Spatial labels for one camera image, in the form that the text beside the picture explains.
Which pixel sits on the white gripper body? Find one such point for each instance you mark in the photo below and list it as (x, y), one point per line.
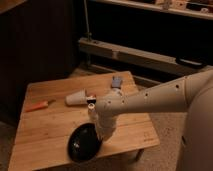
(105, 127)

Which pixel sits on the black ceramic bowl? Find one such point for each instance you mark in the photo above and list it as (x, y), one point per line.
(83, 144)

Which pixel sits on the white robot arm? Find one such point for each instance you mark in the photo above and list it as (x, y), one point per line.
(192, 94)

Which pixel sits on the clear plastic bottle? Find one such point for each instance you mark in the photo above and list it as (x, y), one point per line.
(92, 112)

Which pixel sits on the small red white toy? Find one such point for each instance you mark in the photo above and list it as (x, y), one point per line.
(91, 99)

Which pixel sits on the white paper cup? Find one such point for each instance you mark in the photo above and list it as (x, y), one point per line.
(77, 98)

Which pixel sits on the wooden table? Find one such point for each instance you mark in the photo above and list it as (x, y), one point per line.
(42, 136)

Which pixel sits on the orange carrot toy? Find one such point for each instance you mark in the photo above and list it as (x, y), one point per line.
(39, 105)

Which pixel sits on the vertical metal pole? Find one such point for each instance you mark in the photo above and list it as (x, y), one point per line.
(88, 33)

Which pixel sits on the wooden shelf with items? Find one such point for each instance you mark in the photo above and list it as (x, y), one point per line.
(164, 8)

